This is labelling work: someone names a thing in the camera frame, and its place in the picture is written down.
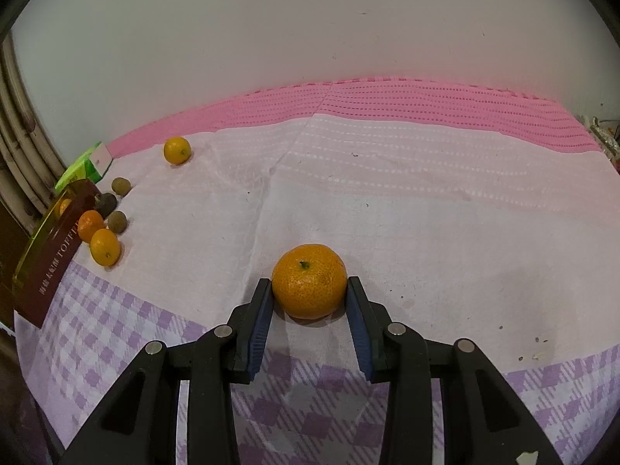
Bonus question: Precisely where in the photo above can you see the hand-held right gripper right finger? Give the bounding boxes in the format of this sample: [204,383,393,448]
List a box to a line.
[346,276,565,465]

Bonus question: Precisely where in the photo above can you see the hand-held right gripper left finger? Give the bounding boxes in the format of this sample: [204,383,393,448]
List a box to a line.
[58,278,275,465]

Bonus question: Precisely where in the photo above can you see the large mandarin orange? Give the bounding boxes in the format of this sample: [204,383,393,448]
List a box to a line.
[271,243,349,321]

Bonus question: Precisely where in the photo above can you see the dark water chestnut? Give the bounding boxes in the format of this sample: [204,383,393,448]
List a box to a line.
[93,192,118,218]

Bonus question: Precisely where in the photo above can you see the maroon gold-lined box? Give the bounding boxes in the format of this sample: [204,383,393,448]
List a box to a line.
[12,179,102,329]

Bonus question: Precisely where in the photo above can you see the green carton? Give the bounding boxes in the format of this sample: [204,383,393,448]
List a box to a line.
[53,141,114,193]

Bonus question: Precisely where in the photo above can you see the brown wooden cabinet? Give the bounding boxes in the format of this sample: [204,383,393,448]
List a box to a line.
[0,152,34,340]

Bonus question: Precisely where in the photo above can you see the beige patterned curtain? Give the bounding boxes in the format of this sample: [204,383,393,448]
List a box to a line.
[0,34,66,226]

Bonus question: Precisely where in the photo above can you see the tangled pale cords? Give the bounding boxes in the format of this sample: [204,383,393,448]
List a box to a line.
[584,115,620,175]

